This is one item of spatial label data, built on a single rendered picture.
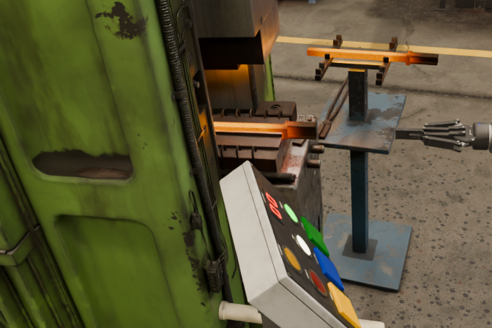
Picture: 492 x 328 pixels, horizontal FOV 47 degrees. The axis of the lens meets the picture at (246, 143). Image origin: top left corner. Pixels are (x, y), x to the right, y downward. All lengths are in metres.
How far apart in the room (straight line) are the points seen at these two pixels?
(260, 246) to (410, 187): 2.06
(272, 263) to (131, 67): 0.48
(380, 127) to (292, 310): 1.25
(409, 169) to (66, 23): 2.26
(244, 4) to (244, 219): 0.49
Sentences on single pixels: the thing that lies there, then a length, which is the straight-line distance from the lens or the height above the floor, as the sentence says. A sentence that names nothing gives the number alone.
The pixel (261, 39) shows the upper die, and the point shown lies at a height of 1.34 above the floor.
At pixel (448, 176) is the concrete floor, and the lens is 3.10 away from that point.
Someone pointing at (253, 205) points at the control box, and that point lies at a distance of 1.07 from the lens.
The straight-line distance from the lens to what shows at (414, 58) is 2.03.
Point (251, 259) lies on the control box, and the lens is 0.99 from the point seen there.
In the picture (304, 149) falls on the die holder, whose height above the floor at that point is 0.91.
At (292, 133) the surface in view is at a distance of 1.63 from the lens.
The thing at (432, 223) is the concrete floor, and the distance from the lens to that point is 2.81.
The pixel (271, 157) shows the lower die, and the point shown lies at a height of 0.98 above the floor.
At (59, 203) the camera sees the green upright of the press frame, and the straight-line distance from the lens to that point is 1.48.
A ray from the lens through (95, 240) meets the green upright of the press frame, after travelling 1.61.
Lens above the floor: 1.88
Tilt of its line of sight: 34 degrees down
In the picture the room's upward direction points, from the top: 9 degrees counter-clockwise
